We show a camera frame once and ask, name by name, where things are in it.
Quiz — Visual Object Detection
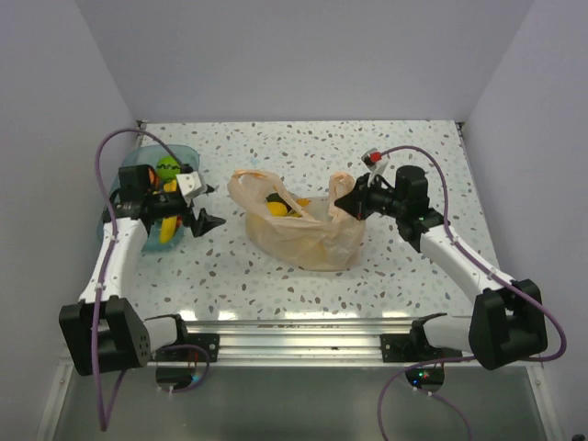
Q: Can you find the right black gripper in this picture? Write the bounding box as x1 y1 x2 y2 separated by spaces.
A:
335 172 406 221

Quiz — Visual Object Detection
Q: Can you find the orange plastic bag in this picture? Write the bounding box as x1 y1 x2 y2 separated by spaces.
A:
227 170 366 271

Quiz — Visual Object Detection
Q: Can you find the fake dark avocado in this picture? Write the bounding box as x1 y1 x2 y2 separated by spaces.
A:
266 193 288 206

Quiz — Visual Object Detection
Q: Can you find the fake yellow mango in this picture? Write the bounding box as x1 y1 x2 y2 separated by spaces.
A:
266 201 289 217

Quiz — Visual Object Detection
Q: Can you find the fake banana bunch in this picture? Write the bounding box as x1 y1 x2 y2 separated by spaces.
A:
288 198 311 218

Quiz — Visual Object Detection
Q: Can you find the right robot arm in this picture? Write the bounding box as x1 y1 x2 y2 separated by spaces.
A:
334 165 548 370

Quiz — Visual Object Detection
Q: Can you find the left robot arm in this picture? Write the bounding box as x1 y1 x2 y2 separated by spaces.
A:
59 164 225 376

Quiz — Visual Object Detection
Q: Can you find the fake yellow lemon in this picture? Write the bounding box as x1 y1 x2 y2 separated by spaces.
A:
164 180 177 193

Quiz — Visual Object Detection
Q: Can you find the fake yellow banana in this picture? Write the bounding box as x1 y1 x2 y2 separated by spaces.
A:
159 216 180 243

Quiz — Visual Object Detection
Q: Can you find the fake green apple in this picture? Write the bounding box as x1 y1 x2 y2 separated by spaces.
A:
155 155 181 182

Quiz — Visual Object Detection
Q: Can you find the fake orange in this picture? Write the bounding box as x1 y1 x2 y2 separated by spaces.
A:
148 166 158 188

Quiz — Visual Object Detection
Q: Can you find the left round controller board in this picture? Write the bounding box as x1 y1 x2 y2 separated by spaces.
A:
155 367 198 392

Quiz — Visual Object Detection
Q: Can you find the round controller board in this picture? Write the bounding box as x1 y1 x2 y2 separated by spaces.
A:
155 367 198 392
405 367 446 392

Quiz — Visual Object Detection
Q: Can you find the right round controller board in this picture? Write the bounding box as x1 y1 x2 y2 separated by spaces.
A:
405 367 446 392

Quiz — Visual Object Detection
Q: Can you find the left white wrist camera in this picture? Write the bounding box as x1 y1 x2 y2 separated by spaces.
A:
175 171 206 202

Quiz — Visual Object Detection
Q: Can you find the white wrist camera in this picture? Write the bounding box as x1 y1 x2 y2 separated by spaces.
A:
175 171 206 202
361 149 389 175

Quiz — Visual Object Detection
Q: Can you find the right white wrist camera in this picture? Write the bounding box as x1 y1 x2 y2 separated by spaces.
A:
361 149 389 175

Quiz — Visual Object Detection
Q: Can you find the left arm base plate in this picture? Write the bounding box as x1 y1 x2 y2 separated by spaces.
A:
151 333 221 363

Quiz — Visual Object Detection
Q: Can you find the aluminium rail frame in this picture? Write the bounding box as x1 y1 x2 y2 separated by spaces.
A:
160 321 412 366

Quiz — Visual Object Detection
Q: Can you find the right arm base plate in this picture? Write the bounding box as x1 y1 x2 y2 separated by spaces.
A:
379 313 462 363

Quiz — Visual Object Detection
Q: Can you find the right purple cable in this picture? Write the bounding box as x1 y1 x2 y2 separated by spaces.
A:
377 145 568 441

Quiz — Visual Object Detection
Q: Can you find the purple cable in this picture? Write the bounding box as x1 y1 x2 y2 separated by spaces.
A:
91 129 190 432
377 145 568 441

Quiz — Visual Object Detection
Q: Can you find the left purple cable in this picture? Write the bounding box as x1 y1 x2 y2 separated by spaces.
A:
91 129 190 432

